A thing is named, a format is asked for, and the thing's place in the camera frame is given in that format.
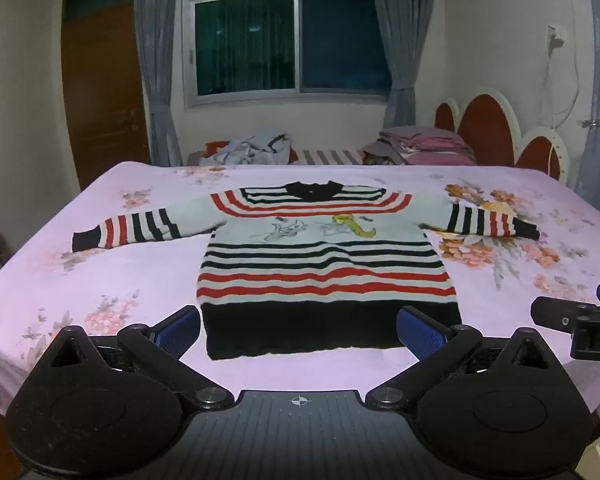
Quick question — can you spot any pile of blue-grey clothes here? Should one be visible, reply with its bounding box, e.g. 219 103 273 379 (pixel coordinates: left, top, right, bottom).
200 129 298 166

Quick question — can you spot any scalloped red white headboard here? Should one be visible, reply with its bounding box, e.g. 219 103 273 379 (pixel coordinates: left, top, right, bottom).
432 87 571 186

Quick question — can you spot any striped knitted sweater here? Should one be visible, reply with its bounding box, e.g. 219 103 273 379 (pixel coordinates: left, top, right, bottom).
71 180 541 361

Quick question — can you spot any sliding glass window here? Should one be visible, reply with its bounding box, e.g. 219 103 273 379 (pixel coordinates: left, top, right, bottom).
184 0 396 108

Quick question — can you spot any striped pillow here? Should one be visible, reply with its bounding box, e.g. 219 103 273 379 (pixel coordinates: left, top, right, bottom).
292 147 368 166

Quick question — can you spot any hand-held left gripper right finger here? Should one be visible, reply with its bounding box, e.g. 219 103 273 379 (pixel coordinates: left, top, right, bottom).
365 305 556 413

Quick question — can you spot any colourful patterned cloth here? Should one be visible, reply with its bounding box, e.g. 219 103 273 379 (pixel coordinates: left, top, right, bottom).
362 152 406 166

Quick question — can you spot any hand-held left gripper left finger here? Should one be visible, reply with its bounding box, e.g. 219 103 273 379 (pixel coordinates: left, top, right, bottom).
45 305 236 413

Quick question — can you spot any stack of folded pink bedding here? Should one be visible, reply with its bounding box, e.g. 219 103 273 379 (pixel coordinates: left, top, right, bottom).
362 126 478 166

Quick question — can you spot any white cable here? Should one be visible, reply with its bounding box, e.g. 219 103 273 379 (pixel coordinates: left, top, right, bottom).
542 35 581 181

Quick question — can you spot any pink floral bed sheet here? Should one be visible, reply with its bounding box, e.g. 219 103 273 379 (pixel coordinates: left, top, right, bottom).
0 160 600 416

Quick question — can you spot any brown wooden door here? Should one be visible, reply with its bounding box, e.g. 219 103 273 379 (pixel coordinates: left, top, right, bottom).
61 0 151 191

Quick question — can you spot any white wall socket with plug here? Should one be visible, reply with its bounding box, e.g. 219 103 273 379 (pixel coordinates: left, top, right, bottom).
546 22 568 53

